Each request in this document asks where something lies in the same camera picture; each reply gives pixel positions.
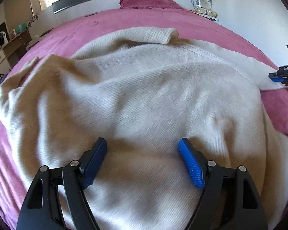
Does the wooden desk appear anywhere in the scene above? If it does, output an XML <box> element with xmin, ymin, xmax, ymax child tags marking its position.
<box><xmin>0</xmin><ymin>30</ymin><xmax>33</xmax><ymax>77</ymax></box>

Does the white drawer unit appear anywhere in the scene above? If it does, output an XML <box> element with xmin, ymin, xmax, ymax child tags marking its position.
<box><xmin>0</xmin><ymin>49</ymin><xmax>11</xmax><ymax>77</ymax></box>

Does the white low nightstand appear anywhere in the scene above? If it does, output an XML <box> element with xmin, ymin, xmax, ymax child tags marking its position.
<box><xmin>25</xmin><ymin>30</ymin><xmax>52</xmax><ymax>51</ymax></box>

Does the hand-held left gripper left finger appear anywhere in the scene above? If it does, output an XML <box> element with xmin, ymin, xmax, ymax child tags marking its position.
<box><xmin>16</xmin><ymin>138</ymin><xmax>108</xmax><ymax>230</ymax></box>

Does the pink pillow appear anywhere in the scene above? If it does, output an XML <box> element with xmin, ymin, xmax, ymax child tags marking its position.
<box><xmin>119</xmin><ymin>0</ymin><xmax>183</xmax><ymax>10</ymax></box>

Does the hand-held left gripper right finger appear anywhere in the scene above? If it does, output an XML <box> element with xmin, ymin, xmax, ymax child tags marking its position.
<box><xmin>178</xmin><ymin>138</ymin><xmax>269</xmax><ymax>230</ymax></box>

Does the white bedside shelf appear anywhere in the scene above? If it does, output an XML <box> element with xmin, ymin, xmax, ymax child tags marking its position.
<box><xmin>192</xmin><ymin>0</ymin><xmax>219</xmax><ymax>22</ymax></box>

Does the teal box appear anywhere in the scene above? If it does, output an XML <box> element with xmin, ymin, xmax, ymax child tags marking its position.
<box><xmin>13</xmin><ymin>24</ymin><xmax>28</xmax><ymax>35</ymax></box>

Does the cream knit sweater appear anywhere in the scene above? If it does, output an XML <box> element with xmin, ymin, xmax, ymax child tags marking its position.
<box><xmin>0</xmin><ymin>27</ymin><xmax>288</xmax><ymax>230</ymax></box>

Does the pink fleece bed blanket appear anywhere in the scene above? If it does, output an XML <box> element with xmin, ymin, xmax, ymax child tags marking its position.
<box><xmin>0</xmin><ymin>6</ymin><xmax>288</xmax><ymax>221</ymax></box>

